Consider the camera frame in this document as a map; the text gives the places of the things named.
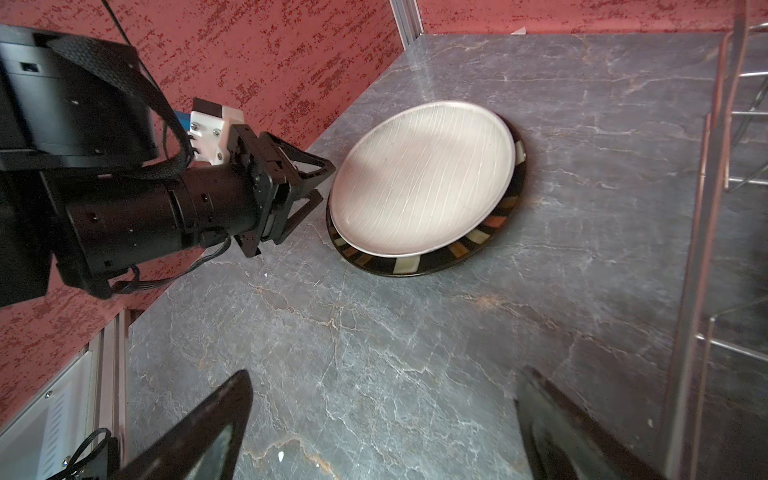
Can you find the black striped rim plate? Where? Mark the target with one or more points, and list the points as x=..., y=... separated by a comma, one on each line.
x=478, y=238

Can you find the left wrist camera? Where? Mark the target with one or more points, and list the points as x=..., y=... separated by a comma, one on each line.
x=208, y=125

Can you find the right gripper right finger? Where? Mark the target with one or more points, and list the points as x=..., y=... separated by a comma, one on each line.
x=562, y=441

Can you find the wire dish rack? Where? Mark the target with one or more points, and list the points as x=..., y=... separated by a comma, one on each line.
x=715, y=407

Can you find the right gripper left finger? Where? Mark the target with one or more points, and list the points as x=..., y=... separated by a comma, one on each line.
x=206, y=443

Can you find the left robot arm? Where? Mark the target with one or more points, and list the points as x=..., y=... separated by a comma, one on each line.
x=98, y=174

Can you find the large plain white plate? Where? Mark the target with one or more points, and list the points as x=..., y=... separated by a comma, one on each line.
x=423, y=178

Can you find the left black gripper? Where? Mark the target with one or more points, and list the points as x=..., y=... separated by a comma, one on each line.
x=276, y=172

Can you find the left corner aluminium profile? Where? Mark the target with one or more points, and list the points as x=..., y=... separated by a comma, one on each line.
x=408, y=21

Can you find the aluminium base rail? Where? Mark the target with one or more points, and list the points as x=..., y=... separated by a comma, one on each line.
x=78, y=417

